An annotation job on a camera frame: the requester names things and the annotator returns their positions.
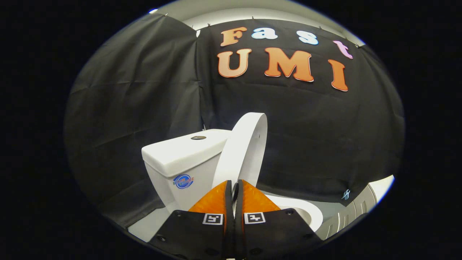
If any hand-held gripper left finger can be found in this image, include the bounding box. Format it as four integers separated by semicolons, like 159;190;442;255
149;180;234;259

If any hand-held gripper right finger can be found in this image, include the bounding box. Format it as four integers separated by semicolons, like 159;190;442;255
236;179;323;259

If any white toilet lid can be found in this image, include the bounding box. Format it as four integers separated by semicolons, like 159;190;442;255
212;112;268;192

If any black backdrop cloth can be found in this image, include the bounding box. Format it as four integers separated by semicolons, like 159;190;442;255
63;14;405;230

